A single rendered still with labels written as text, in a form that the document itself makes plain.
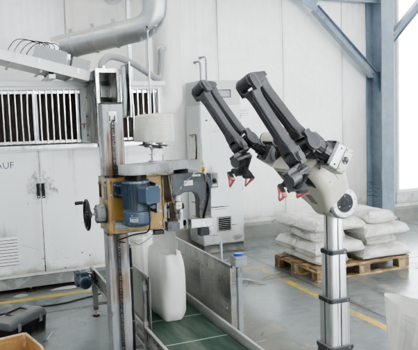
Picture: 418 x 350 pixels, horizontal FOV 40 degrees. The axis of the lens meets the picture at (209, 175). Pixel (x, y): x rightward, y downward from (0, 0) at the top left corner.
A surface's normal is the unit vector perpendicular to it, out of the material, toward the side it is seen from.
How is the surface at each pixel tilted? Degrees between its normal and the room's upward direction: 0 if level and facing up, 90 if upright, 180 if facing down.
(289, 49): 90
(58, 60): 88
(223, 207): 90
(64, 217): 90
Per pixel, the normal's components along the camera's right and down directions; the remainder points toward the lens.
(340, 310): 0.38, 0.07
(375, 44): -0.92, 0.07
